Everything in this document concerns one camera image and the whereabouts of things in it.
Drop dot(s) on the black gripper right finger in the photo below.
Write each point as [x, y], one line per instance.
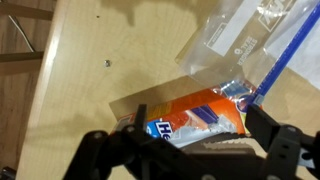
[261, 126]

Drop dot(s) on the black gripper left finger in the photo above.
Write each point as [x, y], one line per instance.
[140, 116]

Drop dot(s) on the clear ziplock bag blue zip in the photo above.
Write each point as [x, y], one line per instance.
[233, 43]

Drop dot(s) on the orange ziplock bag box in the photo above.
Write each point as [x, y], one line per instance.
[193, 110]

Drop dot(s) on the small dark crumb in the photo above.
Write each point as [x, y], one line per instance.
[107, 63]

